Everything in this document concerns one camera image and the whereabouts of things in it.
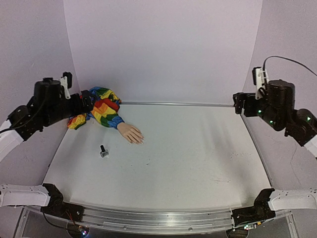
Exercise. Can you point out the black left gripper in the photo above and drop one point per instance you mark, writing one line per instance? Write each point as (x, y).
(79, 108)

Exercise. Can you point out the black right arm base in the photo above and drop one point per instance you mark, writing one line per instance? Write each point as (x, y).
(259, 212)

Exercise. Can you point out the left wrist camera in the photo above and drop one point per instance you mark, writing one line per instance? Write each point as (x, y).
(66, 84)

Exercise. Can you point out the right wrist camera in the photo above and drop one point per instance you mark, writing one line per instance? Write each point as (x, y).
(260, 81)

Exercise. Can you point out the glitter nail polish bottle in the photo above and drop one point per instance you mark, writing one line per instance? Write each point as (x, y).
(104, 154)

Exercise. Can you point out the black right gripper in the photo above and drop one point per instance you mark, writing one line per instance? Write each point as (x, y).
(238, 102)

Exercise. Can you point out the mannequin hand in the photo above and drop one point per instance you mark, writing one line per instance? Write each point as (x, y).
(130, 133)

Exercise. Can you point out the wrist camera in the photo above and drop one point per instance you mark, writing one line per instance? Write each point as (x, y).
(66, 84)
(260, 81)

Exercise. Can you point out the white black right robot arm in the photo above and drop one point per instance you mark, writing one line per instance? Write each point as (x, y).
(276, 108)

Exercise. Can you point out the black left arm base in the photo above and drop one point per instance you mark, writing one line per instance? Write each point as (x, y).
(58, 208)

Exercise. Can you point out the aluminium front rail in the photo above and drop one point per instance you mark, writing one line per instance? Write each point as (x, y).
(165, 223)

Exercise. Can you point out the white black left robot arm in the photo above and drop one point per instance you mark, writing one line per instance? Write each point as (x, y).
(50, 104)

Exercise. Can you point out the rainbow colored sleeve cloth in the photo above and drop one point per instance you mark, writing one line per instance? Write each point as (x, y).
(105, 110)

